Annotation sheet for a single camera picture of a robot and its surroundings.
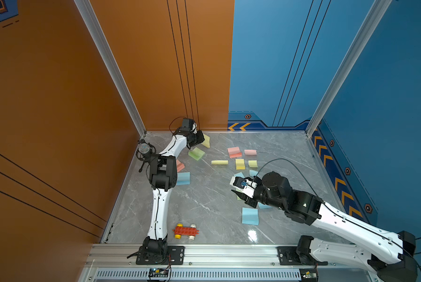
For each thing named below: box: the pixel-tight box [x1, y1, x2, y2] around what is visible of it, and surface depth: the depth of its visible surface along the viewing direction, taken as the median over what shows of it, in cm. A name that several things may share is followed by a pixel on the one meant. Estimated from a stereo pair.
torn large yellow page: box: [211, 160, 229, 166], surface depth 108 cm
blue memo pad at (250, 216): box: [241, 207, 260, 226], surface depth 84 cm
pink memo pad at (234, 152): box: [226, 146, 243, 159], surface depth 111 cm
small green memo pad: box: [188, 146, 206, 161], surface depth 110 cm
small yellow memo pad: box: [235, 158, 246, 170], surface depth 105 cm
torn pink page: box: [244, 149, 257, 156], surface depth 112 cm
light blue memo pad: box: [175, 172, 191, 186], surface depth 98 cm
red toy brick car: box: [172, 222, 200, 241], surface depth 80 cm
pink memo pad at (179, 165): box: [175, 159, 186, 173], surface depth 103 cm
